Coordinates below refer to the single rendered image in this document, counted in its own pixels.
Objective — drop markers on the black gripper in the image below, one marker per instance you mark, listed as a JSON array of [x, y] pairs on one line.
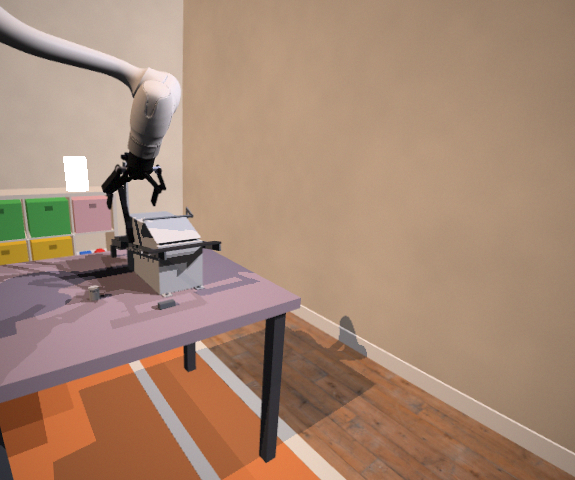
[[136, 168]]

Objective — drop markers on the grey metal cylinder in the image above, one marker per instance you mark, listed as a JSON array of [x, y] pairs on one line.
[[94, 293]]

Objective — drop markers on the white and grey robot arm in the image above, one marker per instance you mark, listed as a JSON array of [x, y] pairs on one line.
[[153, 105]]

